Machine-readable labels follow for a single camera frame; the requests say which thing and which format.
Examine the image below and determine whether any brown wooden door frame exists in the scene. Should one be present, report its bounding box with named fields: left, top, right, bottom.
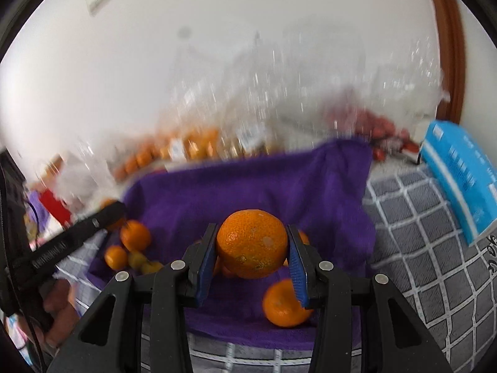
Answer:
left=421, top=0, right=467, bottom=125

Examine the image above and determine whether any large orange with green stem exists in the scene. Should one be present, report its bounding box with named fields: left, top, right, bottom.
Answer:
left=216, top=209, right=289, bottom=279

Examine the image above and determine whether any person's left hand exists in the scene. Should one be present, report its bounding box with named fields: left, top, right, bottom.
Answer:
left=41, top=278, right=80, bottom=348

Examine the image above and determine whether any grey checked star blanket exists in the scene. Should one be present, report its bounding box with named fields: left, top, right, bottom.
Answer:
left=54, top=163, right=497, bottom=373

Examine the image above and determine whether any clear bag of small oranges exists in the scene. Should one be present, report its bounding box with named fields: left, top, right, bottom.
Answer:
left=155, top=124, right=223, bottom=162
left=109, top=136, right=164, bottom=180

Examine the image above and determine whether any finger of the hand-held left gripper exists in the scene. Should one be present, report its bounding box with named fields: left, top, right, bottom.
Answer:
left=72, top=201, right=127, bottom=242

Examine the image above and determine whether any clear bag with red fruits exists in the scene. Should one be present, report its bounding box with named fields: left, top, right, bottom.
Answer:
left=280, top=19, right=451, bottom=156

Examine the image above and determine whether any blue tissue pack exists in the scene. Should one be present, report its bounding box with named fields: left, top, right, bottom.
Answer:
left=421, top=120, right=497, bottom=247

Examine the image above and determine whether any red paper bag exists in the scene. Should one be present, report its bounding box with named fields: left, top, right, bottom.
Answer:
left=39, top=188, right=74, bottom=227

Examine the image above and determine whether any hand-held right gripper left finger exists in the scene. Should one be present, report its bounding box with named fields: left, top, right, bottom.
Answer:
left=47, top=223, right=218, bottom=373

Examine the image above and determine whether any pile of red small fruits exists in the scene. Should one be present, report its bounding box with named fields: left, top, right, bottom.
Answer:
left=330, top=109, right=422, bottom=162

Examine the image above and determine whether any purple towel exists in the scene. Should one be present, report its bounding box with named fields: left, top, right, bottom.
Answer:
left=85, top=138, right=376, bottom=352

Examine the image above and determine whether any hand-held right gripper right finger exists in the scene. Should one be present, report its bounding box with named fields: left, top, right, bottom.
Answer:
left=286, top=224, right=453, bottom=373

